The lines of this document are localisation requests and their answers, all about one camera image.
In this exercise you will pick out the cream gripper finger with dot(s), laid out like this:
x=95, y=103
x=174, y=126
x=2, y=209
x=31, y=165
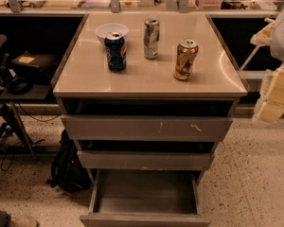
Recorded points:
x=263, y=37

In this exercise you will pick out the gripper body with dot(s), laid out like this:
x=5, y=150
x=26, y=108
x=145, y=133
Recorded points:
x=283, y=37

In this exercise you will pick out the grey bottom drawer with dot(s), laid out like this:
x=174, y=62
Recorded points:
x=144, y=198

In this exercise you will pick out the grey drawer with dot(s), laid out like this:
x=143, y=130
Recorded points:
x=147, y=155
x=149, y=120
x=144, y=198

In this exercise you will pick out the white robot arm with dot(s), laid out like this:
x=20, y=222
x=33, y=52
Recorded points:
x=277, y=39

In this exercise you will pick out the grey drawer cabinet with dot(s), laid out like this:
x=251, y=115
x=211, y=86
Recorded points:
x=85, y=74

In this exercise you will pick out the grey middle drawer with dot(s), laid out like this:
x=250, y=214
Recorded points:
x=147, y=155

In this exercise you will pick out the grey top drawer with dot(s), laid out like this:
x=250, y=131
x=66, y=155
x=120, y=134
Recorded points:
x=149, y=120

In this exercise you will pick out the white leaning rod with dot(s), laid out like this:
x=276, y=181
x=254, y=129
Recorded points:
x=253, y=53

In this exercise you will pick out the gold dented can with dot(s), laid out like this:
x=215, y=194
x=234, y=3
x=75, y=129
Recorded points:
x=187, y=51

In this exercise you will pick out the silver crushed can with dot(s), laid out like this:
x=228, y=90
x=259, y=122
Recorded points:
x=151, y=38

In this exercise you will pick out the blue Pepsi can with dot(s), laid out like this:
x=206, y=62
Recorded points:
x=115, y=51

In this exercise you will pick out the white bowl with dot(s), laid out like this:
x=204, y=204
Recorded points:
x=103, y=30

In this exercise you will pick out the black box with label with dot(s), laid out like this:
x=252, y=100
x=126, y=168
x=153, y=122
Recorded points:
x=36, y=68

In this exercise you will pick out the black backpack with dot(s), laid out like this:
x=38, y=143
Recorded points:
x=66, y=170

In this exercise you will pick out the black headphones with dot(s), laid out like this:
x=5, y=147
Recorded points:
x=14, y=85

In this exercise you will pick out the black desk stand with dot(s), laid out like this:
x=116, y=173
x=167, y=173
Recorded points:
x=14, y=139

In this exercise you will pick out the tan shoe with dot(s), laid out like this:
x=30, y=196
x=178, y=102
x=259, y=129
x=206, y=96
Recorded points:
x=24, y=221

